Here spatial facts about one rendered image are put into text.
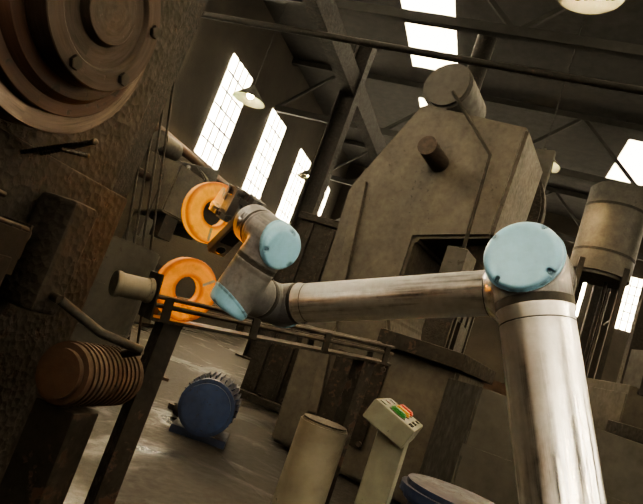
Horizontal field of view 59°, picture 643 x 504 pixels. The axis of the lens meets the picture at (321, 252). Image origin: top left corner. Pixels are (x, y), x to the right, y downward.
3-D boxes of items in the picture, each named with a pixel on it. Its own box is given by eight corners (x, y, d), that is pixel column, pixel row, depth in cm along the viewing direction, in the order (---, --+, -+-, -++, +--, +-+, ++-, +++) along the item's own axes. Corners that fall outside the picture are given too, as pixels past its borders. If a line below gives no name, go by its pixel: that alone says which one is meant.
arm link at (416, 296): (583, 266, 105) (276, 287, 138) (573, 242, 95) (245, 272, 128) (587, 328, 101) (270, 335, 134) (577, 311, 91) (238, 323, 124)
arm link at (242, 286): (256, 330, 121) (290, 281, 121) (222, 317, 112) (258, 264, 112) (231, 307, 127) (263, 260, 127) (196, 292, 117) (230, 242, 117)
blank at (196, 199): (190, 173, 141) (196, 172, 138) (243, 193, 150) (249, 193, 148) (173, 234, 139) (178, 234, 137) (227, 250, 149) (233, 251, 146)
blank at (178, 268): (160, 328, 139) (165, 331, 136) (145, 267, 135) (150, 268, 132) (217, 307, 147) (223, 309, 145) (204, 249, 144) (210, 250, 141)
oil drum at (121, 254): (-3, 347, 353) (55, 213, 366) (62, 353, 409) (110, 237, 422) (72, 380, 334) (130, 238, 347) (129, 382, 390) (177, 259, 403)
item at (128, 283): (105, 293, 131) (113, 268, 132) (142, 301, 137) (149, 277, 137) (114, 297, 126) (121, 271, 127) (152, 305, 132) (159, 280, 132)
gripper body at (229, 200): (253, 195, 139) (274, 209, 129) (237, 226, 140) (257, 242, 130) (227, 182, 134) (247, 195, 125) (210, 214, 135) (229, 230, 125)
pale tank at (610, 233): (514, 461, 820) (596, 174, 885) (510, 455, 906) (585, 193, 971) (581, 487, 792) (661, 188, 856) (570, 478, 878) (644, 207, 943)
